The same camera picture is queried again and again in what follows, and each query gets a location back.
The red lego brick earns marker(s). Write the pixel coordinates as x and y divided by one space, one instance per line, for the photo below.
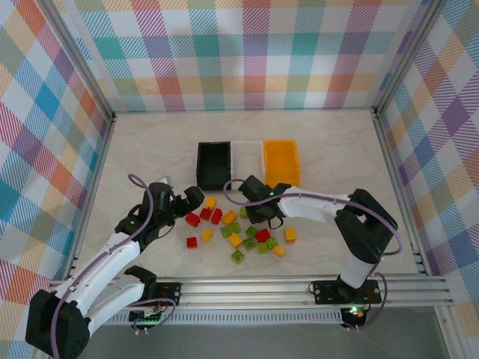
205 213
193 219
192 242
216 216
262 235

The yellow lego brick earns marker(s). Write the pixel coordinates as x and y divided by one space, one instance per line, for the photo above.
207 235
210 202
229 217
290 234
235 240
278 250

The long green lego brick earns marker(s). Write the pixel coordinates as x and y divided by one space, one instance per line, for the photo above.
230 230

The black plastic bin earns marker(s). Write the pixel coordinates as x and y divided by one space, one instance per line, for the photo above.
213 164

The orange plastic bin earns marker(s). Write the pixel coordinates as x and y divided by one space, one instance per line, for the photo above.
280 161

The white plastic bin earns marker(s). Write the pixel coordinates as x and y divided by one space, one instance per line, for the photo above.
245 157

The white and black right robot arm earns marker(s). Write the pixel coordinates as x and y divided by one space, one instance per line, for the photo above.
310 207

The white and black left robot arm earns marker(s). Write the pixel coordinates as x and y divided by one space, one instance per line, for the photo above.
116 261

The left controller board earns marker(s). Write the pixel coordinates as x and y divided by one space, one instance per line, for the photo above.
146 318

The controller board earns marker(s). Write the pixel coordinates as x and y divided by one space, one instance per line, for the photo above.
146 318
355 312

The right controller board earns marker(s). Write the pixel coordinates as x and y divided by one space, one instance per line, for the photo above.
355 312

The aluminium table edge rail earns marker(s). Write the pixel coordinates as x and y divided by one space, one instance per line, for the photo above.
398 187
93 187

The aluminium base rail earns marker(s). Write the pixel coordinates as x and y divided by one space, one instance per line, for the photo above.
243 289

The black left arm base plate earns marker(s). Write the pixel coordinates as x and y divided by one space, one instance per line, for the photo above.
170 291

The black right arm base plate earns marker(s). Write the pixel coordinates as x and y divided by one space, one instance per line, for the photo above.
325 291

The aluminium frame post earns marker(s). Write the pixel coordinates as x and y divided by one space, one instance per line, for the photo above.
409 56
82 60

